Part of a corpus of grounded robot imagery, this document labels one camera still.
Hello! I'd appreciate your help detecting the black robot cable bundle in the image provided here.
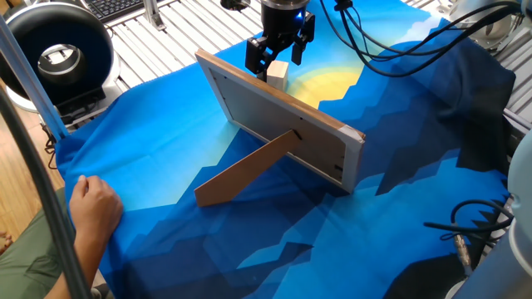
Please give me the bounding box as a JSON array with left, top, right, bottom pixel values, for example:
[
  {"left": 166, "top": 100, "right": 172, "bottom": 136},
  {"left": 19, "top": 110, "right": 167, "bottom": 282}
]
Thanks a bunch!
[{"left": 318, "top": 0, "right": 524, "bottom": 79}]

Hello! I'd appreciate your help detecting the thick black hose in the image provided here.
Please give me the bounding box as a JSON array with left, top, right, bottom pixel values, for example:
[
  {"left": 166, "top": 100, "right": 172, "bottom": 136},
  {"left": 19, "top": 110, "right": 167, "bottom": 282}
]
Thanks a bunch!
[{"left": 0, "top": 89, "right": 92, "bottom": 299}]

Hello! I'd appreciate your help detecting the green trousers leg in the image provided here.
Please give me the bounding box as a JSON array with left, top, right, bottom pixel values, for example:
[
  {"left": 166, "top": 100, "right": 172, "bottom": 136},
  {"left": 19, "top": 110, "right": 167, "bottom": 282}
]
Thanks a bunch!
[{"left": 0, "top": 187, "right": 78, "bottom": 299}]

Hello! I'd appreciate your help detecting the black round ring lamp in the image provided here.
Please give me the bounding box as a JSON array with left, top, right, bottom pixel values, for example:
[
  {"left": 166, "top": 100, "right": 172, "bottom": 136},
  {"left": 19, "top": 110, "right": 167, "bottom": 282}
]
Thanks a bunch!
[{"left": 0, "top": 2, "right": 122, "bottom": 125}]

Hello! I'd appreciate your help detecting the person's right forearm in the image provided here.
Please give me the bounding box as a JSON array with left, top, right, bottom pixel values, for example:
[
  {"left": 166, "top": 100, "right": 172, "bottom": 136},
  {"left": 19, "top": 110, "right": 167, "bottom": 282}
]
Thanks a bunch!
[{"left": 43, "top": 233, "right": 108, "bottom": 299}]

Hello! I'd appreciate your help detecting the small black device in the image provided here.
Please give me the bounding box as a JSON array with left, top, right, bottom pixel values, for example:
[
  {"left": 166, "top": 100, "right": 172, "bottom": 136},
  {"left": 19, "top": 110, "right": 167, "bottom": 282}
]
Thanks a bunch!
[{"left": 219, "top": 0, "right": 252, "bottom": 12}]

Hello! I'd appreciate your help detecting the light wooden cube block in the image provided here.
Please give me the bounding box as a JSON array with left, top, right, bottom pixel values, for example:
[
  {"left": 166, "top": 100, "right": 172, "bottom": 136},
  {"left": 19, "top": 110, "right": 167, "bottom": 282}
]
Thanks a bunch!
[{"left": 266, "top": 60, "right": 290, "bottom": 91}]

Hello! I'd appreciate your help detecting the person's right hand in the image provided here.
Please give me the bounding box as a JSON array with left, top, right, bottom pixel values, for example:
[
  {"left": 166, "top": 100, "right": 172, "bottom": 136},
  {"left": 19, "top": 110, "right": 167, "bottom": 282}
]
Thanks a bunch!
[{"left": 68, "top": 174, "right": 125, "bottom": 244}]

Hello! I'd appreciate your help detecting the person's left hand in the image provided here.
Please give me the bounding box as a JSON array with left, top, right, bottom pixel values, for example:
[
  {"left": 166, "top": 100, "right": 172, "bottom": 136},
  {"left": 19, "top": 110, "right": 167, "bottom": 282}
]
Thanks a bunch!
[{"left": 0, "top": 231, "right": 14, "bottom": 255}]

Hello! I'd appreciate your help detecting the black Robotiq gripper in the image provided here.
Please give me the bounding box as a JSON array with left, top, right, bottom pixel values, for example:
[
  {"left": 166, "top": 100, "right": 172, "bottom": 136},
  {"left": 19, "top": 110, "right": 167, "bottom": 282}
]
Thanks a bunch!
[{"left": 244, "top": 0, "right": 316, "bottom": 82}]

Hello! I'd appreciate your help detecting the blue mountain landscape cloth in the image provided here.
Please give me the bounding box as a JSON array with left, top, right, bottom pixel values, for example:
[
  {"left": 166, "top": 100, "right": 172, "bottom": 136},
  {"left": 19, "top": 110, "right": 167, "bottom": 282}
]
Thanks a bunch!
[{"left": 55, "top": 0, "right": 517, "bottom": 299}]

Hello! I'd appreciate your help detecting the wooden picture frame with stand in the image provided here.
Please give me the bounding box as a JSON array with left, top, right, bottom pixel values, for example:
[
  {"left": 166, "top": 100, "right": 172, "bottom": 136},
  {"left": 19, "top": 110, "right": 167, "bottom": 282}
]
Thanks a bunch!
[{"left": 194, "top": 48, "right": 367, "bottom": 208}]

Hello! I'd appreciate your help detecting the black cable with metal plug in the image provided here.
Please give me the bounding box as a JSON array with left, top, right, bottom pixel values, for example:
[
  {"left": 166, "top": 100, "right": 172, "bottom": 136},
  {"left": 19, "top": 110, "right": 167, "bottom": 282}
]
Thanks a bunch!
[{"left": 422, "top": 199, "right": 515, "bottom": 277}]

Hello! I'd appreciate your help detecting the black computer keyboard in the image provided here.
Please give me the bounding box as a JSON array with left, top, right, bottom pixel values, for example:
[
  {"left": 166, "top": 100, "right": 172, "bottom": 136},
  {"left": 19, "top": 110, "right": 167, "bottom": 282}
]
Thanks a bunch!
[{"left": 82, "top": 0, "right": 167, "bottom": 24}]

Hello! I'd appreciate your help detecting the small aluminium corner bracket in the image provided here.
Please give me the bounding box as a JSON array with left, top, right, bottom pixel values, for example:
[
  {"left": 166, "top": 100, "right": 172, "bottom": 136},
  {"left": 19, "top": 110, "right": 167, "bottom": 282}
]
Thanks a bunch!
[{"left": 142, "top": 0, "right": 168, "bottom": 32}]

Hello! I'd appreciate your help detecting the aluminium profile post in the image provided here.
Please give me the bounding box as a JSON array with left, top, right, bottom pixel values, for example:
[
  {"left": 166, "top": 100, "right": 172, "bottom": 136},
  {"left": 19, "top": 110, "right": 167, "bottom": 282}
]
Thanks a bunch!
[{"left": 0, "top": 14, "right": 70, "bottom": 142}]

